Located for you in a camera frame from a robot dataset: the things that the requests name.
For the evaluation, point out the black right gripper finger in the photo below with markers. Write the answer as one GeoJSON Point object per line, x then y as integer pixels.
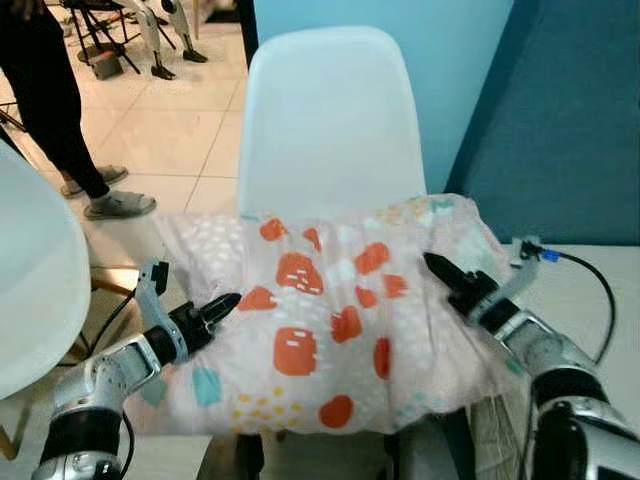
{"type": "Point", "coordinates": [452, 265]}
{"type": "Point", "coordinates": [450, 280]}

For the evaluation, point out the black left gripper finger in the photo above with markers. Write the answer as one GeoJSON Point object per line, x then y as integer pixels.
{"type": "Point", "coordinates": [224, 303]}
{"type": "Point", "coordinates": [226, 312]}

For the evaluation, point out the pink pillow with orange print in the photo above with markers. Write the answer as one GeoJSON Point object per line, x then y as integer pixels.
{"type": "Point", "coordinates": [330, 350]}

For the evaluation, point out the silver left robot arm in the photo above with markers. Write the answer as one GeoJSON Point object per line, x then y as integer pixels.
{"type": "Point", "coordinates": [100, 385]}

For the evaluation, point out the white chair with wooden legs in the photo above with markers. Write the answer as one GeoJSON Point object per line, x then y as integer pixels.
{"type": "Point", "coordinates": [35, 280]}

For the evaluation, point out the white plastic chair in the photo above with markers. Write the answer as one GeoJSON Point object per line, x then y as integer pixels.
{"type": "Point", "coordinates": [330, 130]}

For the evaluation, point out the grey slipper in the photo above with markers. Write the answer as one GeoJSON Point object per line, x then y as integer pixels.
{"type": "Point", "coordinates": [120, 206]}
{"type": "Point", "coordinates": [95, 181]}

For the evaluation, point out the grey robot right leg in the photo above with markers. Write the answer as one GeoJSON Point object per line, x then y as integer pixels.
{"type": "Point", "coordinates": [430, 450]}

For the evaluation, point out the background humanoid robot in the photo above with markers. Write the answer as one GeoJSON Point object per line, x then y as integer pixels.
{"type": "Point", "coordinates": [155, 40]}

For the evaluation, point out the person in black clothes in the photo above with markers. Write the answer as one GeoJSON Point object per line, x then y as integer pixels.
{"type": "Point", "coordinates": [40, 80]}

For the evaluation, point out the black metal stand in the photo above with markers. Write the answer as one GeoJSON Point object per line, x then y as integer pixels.
{"type": "Point", "coordinates": [95, 35]}

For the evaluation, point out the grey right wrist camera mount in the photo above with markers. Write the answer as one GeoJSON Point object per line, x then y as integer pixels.
{"type": "Point", "coordinates": [515, 280]}

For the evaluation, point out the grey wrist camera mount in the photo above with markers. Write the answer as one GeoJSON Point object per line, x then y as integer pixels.
{"type": "Point", "coordinates": [150, 300]}
{"type": "Point", "coordinates": [515, 280]}

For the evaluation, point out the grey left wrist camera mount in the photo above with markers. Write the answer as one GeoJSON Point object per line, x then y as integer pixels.
{"type": "Point", "coordinates": [150, 300]}

